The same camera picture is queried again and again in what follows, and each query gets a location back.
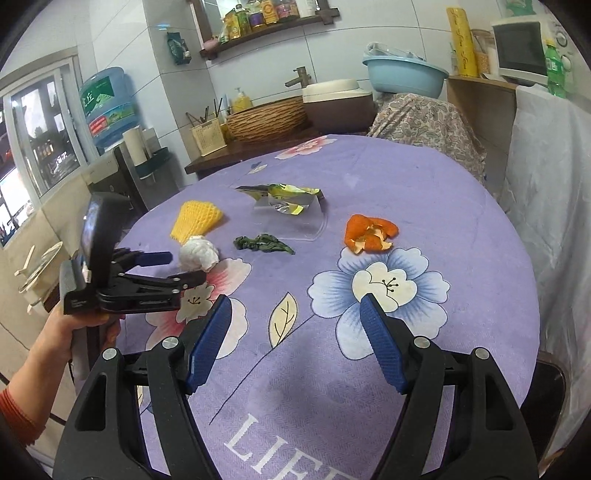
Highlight person's left hand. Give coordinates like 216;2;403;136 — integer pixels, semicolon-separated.
28;300;123;372

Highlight yellow silver foil wrapper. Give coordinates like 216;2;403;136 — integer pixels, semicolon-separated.
235;183;324;215

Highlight purple floral tablecloth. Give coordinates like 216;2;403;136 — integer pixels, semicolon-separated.
115;134;541;480

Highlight bundle of chopsticks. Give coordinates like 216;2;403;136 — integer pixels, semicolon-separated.
186;95;232;125

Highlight dark wooden counter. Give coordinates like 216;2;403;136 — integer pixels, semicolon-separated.
185;127;365;178

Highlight floral patterned cloth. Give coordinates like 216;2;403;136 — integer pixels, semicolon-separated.
367;92;488;185

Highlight cream utensil holder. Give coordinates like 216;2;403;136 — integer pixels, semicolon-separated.
191;119;228;157

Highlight window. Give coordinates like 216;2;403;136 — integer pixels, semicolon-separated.
0;48;88;245

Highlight clear plastic sheet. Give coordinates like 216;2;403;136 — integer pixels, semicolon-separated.
252;194;328;243

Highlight white cloth cover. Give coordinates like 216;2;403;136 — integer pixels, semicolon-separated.
501;85;591;430

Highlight blue water jug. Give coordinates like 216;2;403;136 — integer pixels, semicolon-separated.
78;67;139;148

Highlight wooden framed mirror shelf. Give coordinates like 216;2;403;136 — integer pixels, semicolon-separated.
187;0;342;61

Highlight wooden side shelf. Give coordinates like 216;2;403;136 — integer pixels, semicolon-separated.
447;75;518;153

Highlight green wall pouch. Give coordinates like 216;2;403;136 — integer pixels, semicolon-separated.
166;31;191;65

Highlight person's left forearm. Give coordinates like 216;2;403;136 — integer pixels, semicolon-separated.
0;355;58;446

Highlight water dispenser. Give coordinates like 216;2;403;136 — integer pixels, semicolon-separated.
85;145;181;217

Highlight white microwave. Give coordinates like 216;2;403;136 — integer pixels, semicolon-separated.
490;16;573;88

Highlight row of condiment bottles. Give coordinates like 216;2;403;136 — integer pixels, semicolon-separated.
219;0;319;40

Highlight metal faucet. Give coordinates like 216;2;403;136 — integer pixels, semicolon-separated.
285;67;311;89

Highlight brown pot with cream lid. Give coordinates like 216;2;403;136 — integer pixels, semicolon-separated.
302;78;375;132

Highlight dark brown trash bin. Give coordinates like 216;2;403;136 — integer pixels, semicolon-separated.
517;359;570;467

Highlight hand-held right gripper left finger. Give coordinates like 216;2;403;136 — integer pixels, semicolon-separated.
53;294;234;480

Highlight clear plastic container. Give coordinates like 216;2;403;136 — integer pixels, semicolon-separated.
367;41;426;61

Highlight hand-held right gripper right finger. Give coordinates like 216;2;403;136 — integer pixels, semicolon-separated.
359;293;539;480

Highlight light blue basin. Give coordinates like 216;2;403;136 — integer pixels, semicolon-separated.
362;53;450;99

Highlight yellow foam fruit net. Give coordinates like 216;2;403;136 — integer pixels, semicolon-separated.
170;199;225;245

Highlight green soda bottle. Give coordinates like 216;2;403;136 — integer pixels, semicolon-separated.
545;39;567;99

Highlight orange peel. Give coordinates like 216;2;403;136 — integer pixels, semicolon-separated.
344;213;399;256

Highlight white cup stack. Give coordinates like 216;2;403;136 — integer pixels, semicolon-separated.
122;126;160;167

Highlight glass jar with sticks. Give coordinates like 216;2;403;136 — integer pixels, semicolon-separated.
471;30;492;77

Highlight yellow roll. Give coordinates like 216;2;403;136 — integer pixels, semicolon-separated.
445;7;478;78

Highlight white tissue ball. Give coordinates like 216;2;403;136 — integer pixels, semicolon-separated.
179;235;220;272

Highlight wicker basket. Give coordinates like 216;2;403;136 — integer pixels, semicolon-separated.
225;95;308;143

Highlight green leaf scrap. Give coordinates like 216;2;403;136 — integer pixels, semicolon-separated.
234;234;295;256

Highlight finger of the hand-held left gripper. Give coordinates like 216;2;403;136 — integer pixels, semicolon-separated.
111;248;175;271
121;269;208;296

